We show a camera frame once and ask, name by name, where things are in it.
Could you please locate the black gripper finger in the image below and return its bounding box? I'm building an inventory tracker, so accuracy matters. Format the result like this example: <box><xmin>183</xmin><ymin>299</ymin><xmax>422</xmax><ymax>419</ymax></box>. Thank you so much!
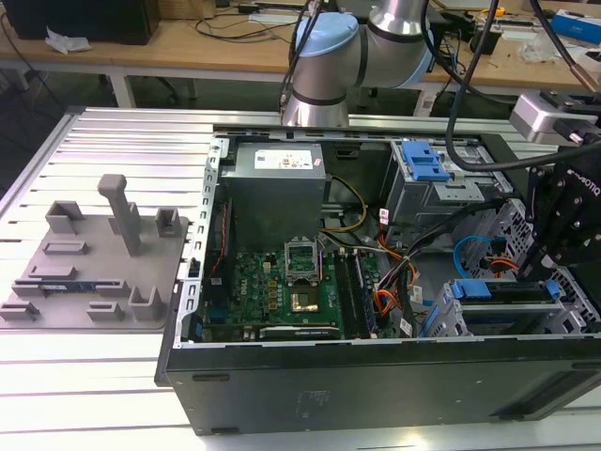
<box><xmin>517</xmin><ymin>164</ymin><xmax>562</xmax><ymax>282</ymax></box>
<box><xmin>539</xmin><ymin>222</ymin><xmax>601</xmax><ymax>271</ymax></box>

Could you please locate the orange red disk wire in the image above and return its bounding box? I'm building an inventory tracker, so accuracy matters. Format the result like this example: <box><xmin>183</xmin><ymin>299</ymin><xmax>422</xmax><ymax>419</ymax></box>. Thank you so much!
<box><xmin>483</xmin><ymin>253</ymin><xmax>522</xmax><ymax>279</ymax></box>

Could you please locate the hard disk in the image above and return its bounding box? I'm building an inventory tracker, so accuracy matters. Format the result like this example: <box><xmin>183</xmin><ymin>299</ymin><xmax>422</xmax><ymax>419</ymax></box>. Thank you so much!
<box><xmin>448</xmin><ymin>277</ymin><xmax>562</xmax><ymax>315</ymax></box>

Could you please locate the metal disk bay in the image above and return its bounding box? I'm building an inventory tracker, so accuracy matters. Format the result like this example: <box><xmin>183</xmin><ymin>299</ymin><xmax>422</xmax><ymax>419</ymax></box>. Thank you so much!
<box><xmin>420</xmin><ymin>196</ymin><xmax>601</xmax><ymax>337</ymax></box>

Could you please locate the black RAM slot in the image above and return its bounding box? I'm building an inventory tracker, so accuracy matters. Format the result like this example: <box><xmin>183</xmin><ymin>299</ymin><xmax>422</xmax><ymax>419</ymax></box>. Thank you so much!
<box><xmin>351</xmin><ymin>251</ymin><xmax>378</xmax><ymax>338</ymax></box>
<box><xmin>334</xmin><ymin>251</ymin><xmax>360</xmax><ymax>338</ymax></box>

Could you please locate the metal drive cage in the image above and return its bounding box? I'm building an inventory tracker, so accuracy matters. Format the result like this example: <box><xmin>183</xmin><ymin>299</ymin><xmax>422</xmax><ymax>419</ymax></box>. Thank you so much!
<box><xmin>380</xmin><ymin>138</ymin><xmax>516</xmax><ymax>227</ymax></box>

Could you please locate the blue drive cage latch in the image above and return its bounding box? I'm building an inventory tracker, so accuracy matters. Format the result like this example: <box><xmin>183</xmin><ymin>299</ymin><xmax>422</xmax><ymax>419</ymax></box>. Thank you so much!
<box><xmin>401</xmin><ymin>139</ymin><xmax>452</xmax><ymax>183</ymax></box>

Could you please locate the clear plastic bag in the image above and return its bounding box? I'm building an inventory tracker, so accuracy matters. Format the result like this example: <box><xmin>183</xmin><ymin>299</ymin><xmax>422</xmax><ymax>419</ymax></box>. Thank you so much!
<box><xmin>518</xmin><ymin>32</ymin><xmax>562</xmax><ymax>62</ymax></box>

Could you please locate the blue cardboard box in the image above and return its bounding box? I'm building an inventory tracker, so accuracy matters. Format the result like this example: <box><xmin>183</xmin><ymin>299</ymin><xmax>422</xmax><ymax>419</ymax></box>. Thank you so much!
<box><xmin>549</xmin><ymin>8</ymin><xmax>601</xmax><ymax>46</ymax></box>

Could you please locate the small black device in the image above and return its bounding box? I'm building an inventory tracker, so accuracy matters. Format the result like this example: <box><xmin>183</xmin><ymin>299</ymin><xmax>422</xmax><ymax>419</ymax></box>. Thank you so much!
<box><xmin>469</xmin><ymin>23</ymin><xmax>501</xmax><ymax>54</ymax></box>

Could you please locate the locking lever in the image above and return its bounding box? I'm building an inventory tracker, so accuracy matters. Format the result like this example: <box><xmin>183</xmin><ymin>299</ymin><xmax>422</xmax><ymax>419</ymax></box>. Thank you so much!
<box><xmin>316</xmin><ymin>232</ymin><xmax>327</xmax><ymax>286</ymax></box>

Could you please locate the metal socket cover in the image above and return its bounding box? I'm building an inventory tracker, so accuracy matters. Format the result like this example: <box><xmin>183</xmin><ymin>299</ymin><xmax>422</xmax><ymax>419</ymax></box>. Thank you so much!
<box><xmin>284</xmin><ymin>239</ymin><xmax>320</xmax><ymax>284</ymax></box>

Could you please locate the CPU socket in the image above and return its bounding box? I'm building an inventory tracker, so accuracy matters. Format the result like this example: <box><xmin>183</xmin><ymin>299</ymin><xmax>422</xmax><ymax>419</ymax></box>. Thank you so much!
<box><xmin>288</xmin><ymin>288</ymin><xmax>323</xmax><ymax>315</ymax></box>

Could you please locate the grey power supply unit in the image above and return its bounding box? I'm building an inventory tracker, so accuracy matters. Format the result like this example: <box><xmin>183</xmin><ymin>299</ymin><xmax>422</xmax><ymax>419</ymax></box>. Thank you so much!
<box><xmin>219</xmin><ymin>142</ymin><xmax>330</xmax><ymax>255</ymax></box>

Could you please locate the black graphics card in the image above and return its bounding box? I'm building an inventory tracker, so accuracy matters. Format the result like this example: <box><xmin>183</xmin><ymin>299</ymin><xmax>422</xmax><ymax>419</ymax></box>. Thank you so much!
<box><xmin>243</xmin><ymin>323</ymin><xmax>342</xmax><ymax>342</ymax></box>

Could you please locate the black open PC case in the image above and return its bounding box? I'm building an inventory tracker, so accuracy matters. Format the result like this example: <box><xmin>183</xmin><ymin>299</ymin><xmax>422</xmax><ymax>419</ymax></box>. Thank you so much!
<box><xmin>154</xmin><ymin>122</ymin><xmax>601</xmax><ymax>437</ymax></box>

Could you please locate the green motherboard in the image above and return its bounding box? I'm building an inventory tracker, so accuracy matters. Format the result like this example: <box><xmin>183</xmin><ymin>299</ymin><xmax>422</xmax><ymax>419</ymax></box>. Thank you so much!
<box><xmin>201</xmin><ymin>248</ymin><xmax>377</xmax><ymax>342</ymax></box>

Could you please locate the white power strip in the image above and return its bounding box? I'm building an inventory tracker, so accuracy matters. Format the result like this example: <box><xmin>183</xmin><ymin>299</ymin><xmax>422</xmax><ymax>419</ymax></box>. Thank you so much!
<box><xmin>248</xmin><ymin>9</ymin><xmax>311</xmax><ymax>25</ymax></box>

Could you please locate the wooden desk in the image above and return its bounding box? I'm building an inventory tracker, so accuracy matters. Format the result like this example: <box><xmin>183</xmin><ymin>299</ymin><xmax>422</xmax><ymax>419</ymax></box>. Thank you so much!
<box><xmin>0</xmin><ymin>0</ymin><xmax>601</xmax><ymax>110</ymax></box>

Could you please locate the grey parts rack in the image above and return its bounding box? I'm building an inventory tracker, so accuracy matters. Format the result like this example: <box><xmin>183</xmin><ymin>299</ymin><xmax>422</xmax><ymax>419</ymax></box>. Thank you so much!
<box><xmin>0</xmin><ymin>173</ymin><xmax>192</xmax><ymax>330</ymax></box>

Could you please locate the RAM stick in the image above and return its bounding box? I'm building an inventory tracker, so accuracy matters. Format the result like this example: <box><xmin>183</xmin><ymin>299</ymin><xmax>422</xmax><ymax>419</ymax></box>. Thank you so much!
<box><xmin>39</xmin><ymin>281</ymin><xmax>102</xmax><ymax>290</ymax></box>

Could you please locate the large black box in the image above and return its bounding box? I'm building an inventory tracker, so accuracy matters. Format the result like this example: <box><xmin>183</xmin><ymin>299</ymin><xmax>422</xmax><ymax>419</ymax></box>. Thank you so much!
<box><xmin>4</xmin><ymin>0</ymin><xmax>160</xmax><ymax>46</ymax></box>

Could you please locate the white crumpled plastic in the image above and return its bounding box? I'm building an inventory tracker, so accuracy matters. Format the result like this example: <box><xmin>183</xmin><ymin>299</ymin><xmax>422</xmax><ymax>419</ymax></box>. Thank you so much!
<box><xmin>44</xmin><ymin>26</ymin><xmax>91</xmax><ymax>53</ymax></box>

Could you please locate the black wrist mount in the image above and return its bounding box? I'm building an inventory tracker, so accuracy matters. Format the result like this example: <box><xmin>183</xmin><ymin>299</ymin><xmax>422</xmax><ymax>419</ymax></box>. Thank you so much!
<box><xmin>556</xmin><ymin>92</ymin><xmax>601</xmax><ymax>162</ymax></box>

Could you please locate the blue disk wire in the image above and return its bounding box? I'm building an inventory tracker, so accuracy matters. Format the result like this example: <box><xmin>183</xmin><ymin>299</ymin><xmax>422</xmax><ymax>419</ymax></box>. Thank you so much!
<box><xmin>454</xmin><ymin>233</ymin><xmax>507</xmax><ymax>281</ymax></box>

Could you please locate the black cable bundle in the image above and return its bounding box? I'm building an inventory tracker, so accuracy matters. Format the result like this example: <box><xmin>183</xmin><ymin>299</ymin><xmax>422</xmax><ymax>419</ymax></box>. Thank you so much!
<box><xmin>375</xmin><ymin>196</ymin><xmax>517</xmax><ymax>295</ymax></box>

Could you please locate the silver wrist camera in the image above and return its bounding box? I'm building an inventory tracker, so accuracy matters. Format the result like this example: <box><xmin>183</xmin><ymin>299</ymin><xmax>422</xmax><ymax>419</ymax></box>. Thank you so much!
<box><xmin>510</xmin><ymin>92</ymin><xmax>561</xmax><ymax>142</ymax></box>

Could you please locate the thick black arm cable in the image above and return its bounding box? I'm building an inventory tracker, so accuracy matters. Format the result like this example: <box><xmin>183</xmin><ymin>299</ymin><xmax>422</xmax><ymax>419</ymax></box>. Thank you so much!
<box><xmin>444</xmin><ymin>0</ymin><xmax>558</xmax><ymax>171</ymax></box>

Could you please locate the black cable copper end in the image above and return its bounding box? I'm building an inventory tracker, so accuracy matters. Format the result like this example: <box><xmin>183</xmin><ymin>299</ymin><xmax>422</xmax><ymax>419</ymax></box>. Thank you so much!
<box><xmin>530</xmin><ymin>0</ymin><xmax>601</xmax><ymax>91</ymax></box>

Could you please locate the blue hanging cable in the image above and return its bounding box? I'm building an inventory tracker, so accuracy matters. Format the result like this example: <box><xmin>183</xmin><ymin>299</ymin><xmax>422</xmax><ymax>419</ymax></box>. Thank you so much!
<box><xmin>449</xmin><ymin>37</ymin><xmax>470</xmax><ymax>112</ymax></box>

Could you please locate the yellow black power cable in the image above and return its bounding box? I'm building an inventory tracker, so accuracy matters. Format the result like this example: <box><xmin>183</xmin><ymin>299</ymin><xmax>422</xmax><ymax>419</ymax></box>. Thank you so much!
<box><xmin>323</xmin><ymin>174</ymin><xmax>370</xmax><ymax>234</ymax></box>

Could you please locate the orange wire bundle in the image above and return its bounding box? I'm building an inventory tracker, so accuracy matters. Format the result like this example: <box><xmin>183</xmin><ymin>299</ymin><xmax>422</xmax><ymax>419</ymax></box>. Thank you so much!
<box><xmin>374</xmin><ymin>262</ymin><xmax>422</xmax><ymax>330</ymax></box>

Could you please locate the thin black desk cable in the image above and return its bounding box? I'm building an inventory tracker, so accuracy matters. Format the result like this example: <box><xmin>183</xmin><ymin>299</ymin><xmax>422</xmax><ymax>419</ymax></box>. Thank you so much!
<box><xmin>194</xmin><ymin>16</ymin><xmax>301</xmax><ymax>44</ymax></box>

